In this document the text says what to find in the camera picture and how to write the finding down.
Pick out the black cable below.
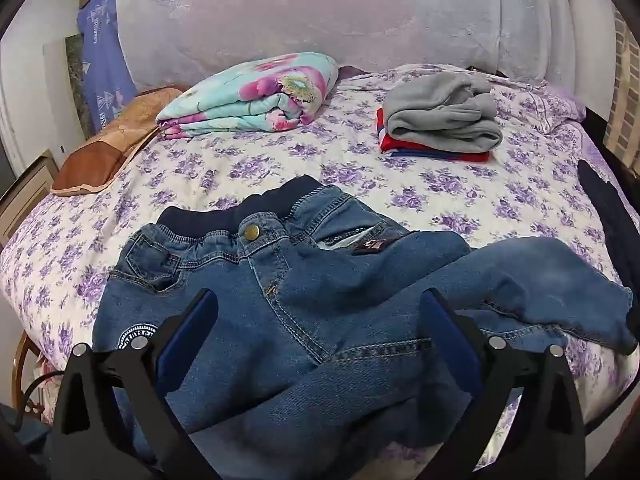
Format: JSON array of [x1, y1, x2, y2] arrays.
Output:
[[12, 370, 66, 433]]

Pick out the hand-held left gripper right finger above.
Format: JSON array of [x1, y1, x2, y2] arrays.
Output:
[[419, 288, 587, 480]]

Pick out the red and blue folded garment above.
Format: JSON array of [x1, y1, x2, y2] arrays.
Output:
[[376, 107, 492, 163]]

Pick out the purple floral bed sheet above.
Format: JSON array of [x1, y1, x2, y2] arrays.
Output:
[[0, 64, 640, 461]]

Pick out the grey velvet headboard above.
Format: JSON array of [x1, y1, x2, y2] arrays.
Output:
[[116, 0, 616, 92]]

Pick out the grey folded garment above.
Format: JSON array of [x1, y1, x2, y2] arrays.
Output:
[[383, 72, 503, 153]]

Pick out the folded floral blanket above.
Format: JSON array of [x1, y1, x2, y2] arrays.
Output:
[[156, 52, 340, 139]]

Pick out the blue denim pants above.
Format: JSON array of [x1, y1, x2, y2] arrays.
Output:
[[92, 175, 638, 468]]

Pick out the wooden picture frame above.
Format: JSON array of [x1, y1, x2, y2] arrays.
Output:
[[0, 149, 60, 248]]

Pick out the brown pillow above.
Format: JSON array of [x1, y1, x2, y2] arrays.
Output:
[[51, 86, 185, 197]]

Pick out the blue patterned pillow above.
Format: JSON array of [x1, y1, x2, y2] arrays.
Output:
[[76, 0, 139, 140]]

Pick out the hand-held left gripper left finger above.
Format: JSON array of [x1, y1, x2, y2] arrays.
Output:
[[51, 288, 220, 480]]

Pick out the dark cloth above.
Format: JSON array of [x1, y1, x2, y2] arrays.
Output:
[[577, 159, 640, 286]]

